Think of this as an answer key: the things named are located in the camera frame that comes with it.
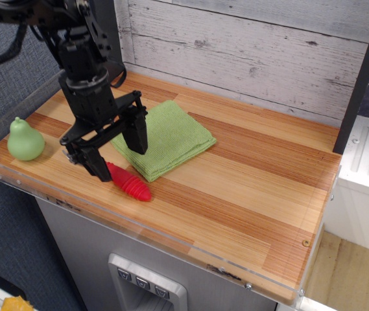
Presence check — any dark left frame post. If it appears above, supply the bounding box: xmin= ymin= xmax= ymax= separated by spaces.
xmin=89 ymin=0 xmax=126 ymax=86

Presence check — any silver toy fridge cabinet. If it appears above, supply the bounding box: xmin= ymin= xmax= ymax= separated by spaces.
xmin=37 ymin=199 xmax=277 ymax=310

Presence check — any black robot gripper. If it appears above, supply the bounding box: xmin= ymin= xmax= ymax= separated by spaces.
xmin=59 ymin=76 xmax=148 ymax=182

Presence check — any green folded towel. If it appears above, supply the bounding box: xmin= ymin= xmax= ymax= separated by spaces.
xmin=111 ymin=100 xmax=217 ymax=182

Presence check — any silver dispenser button panel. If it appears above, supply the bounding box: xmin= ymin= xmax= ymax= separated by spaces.
xmin=108 ymin=253 xmax=188 ymax=310

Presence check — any white plastic sink unit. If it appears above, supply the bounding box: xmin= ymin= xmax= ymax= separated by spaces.
xmin=323 ymin=116 xmax=369 ymax=249

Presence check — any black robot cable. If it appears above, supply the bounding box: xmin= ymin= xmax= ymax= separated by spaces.
xmin=0 ymin=22 xmax=29 ymax=71

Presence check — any dark right frame post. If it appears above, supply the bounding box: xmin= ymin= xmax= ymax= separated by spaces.
xmin=333 ymin=44 xmax=369 ymax=155

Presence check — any yellow black object corner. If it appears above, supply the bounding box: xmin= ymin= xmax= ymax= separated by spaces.
xmin=0 ymin=296 xmax=34 ymax=311

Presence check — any dark frame post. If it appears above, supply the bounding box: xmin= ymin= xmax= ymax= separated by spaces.
xmin=89 ymin=0 xmax=126 ymax=86
xmin=333 ymin=44 xmax=369 ymax=155

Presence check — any green plastic pear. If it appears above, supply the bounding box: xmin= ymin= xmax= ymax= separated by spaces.
xmin=7 ymin=117 xmax=45 ymax=161

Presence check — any red handled metal fork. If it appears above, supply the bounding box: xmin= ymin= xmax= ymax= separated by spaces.
xmin=62 ymin=149 xmax=152 ymax=203

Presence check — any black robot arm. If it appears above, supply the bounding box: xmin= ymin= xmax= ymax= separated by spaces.
xmin=0 ymin=1 xmax=148 ymax=182

